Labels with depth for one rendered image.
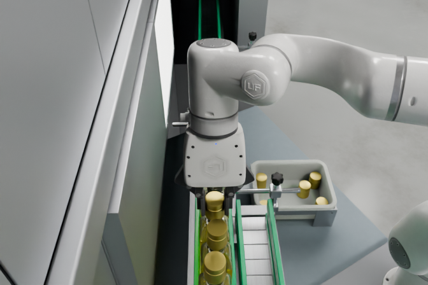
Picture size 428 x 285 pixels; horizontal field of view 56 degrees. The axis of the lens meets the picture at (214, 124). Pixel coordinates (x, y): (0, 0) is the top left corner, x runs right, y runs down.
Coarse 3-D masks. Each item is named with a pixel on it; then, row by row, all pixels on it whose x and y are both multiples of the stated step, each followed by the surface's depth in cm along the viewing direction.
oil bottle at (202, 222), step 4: (204, 216) 76; (224, 216) 76; (200, 220) 76; (204, 220) 75; (224, 220) 75; (228, 220) 77; (200, 224) 76; (204, 224) 74; (228, 224) 76; (200, 228) 75; (204, 228) 74; (228, 228) 75; (200, 232) 75; (204, 232) 74; (228, 232) 74; (200, 236) 74; (204, 236) 74; (228, 236) 74; (200, 240) 75; (204, 240) 74; (228, 240) 74; (200, 244) 75; (200, 248) 77; (200, 252) 78
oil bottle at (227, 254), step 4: (204, 244) 72; (228, 244) 72; (204, 248) 71; (228, 248) 71; (204, 252) 70; (208, 252) 70; (224, 252) 70; (228, 252) 70; (204, 256) 70; (228, 256) 70; (228, 260) 70; (228, 264) 70; (228, 268) 70; (228, 272) 70
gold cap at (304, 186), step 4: (300, 184) 116; (304, 184) 116; (308, 184) 116; (300, 188) 116; (304, 188) 115; (308, 188) 115; (300, 192) 117; (304, 192) 116; (308, 192) 116; (300, 196) 118; (304, 196) 117
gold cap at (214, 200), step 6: (210, 192) 71; (216, 192) 71; (210, 198) 70; (216, 198) 70; (222, 198) 70; (210, 204) 69; (216, 204) 69; (222, 204) 69; (210, 210) 70; (216, 210) 69; (222, 210) 71; (210, 216) 71; (216, 216) 71; (222, 216) 72
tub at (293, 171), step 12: (252, 168) 117; (264, 168) 120; (276, 168) 120; (288, 168) 120; (300, 168) 120; (312, 168) 120; (324, 168) 117; (288, 180) 123; (300, 180) 123; (324, 180) 116; (312, 192) 119; (324, 192) 115; (288, 204) 116; (300, 204) 116; (312, 204) 116
